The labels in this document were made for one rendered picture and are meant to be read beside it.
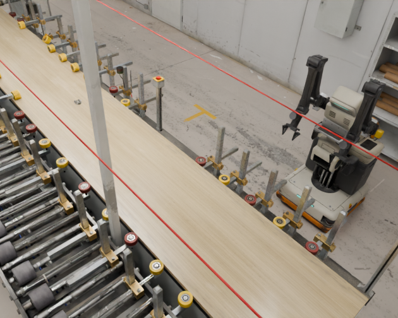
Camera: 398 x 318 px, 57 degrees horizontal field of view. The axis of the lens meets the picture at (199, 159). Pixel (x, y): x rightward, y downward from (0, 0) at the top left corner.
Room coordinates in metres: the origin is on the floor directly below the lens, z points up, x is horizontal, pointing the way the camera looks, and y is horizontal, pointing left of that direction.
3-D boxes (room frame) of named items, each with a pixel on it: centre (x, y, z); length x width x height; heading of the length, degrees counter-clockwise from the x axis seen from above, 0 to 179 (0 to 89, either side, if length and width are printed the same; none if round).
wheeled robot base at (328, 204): (2.56, -1.24, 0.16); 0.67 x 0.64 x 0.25; 135
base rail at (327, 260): (2.96, 0.69, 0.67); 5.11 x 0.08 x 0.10; 45
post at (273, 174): (1.77, -0.50, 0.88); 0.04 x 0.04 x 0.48; 45
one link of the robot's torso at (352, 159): (2.40, -1.16, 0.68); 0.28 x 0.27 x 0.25; 45
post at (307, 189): (1.59, -0.68, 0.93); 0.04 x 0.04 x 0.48; 45
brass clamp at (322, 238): (1.43, -0.84, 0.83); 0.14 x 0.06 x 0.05; 45
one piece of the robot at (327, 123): (2.35, -1.03, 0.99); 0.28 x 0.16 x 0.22; 45
